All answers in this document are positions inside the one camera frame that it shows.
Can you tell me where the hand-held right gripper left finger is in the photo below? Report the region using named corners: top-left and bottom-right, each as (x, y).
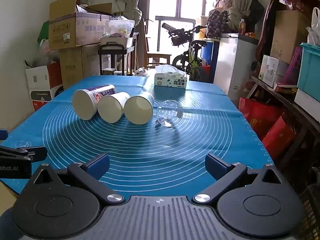
top-left (27, 153), bottom-right (125, 205)

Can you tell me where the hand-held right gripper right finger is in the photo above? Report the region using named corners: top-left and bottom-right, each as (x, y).
top-left (192, 153), bottom-right (288, 205)

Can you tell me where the plain white paper cup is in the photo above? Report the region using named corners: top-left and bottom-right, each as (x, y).
top-left (97, 92), bottom-right (131, 124)

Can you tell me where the purple print paper cup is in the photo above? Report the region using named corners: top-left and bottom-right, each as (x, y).
top-left (72, 84), bottom-right (117, 121)

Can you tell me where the silver sided paper cup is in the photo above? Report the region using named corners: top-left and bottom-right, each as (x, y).
top-left (124, 91), bottom-right (154, 125)

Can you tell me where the clear glass cup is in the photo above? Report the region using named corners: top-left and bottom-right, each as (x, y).
top-left (155, 99), bottom-right (184, 128)

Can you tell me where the blue silicone mat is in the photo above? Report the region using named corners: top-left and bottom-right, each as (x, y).
top-left (0, 75), bottom-right (276, 207)

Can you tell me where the white and red cardboard box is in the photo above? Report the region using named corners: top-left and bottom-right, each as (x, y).
top-left (25, 62), bottom-right (64, 112)

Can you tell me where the large red paper bag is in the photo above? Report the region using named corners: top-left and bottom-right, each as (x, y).
top-left (238, 97), bottom-right (283, 141)

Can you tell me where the small red paper bag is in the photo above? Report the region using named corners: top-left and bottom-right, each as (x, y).
top-left (262, 115), bottom-right (297, 160)

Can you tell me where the green print tissue box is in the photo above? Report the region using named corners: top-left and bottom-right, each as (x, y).
top-left (154, 64), bottom-right (188, 90)

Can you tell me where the dark wooden side table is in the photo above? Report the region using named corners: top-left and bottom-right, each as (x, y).
top-left (249, 76), bottom-right (320, 172)

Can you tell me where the tall brown cardboard box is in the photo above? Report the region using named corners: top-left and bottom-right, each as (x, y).
top-left (59, 43), bottom-right (102, 91)

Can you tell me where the white cabinet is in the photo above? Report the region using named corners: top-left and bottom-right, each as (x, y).
top-left (213, 33), bottom-right (259, 101)

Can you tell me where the black plastic crate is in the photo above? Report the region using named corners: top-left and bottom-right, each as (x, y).
top-left (298, 183), bottom-right (320, 240)

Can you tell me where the small white printed box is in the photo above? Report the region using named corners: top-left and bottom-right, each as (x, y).
top-left (258, 55), bottom-right (290, 88)

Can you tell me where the white storage box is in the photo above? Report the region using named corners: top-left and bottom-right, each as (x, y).
top-left (294, 88), bottom-right (320, 123)

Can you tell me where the black and green bicycle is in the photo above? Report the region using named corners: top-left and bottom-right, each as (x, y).
top-left (162, 22), bottom-right (209, 82)

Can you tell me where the blue plastic barrel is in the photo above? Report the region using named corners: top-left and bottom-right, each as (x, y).
top-left (201, 40), bottom-right (220, 67)

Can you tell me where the black utility cart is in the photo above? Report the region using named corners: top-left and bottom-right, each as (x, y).
top-left (98, 37), bottom-right (136, 76)

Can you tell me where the large open cardboard box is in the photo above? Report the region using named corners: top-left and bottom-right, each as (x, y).
top-left (48, 0), bottom-right (113, 51)

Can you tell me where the wooden chair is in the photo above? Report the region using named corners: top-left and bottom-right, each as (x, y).
top-left (142, 18), bottom-right (173, 68)

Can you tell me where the teal plastic crate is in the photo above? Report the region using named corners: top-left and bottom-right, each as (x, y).
top-left (297, 42), bottom-right (320, 95)

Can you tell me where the clear plastic container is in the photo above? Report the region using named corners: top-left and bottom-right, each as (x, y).
top-left (109, 18), bottom-right (136, 36)

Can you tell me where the floral fabric bag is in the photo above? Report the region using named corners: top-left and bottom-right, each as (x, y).
top-left (207, 8), bottom-right (231, 40)

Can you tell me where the plain brown cardboard box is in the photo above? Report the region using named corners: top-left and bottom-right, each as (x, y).
top-left (270, 10), bottom-right (313, 65)

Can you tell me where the black hanging bag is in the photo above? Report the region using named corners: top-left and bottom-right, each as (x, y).
top-left (246, 0), bottom-right (265, 26)

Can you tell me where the white plastic bag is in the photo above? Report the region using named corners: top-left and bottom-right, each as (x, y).
top-left (306, 7), bottom-right (320, 47)

